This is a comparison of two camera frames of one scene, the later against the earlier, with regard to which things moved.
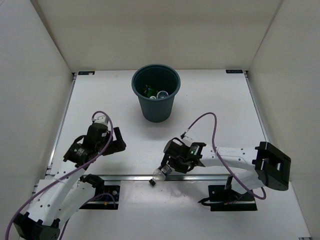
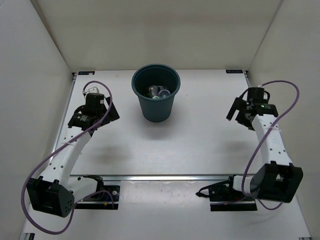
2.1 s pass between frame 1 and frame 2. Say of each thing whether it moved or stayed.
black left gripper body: moved
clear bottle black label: moved
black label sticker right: stayed
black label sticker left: stayed
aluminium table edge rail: stayed
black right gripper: moved
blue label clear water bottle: stayed
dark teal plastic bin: stayed
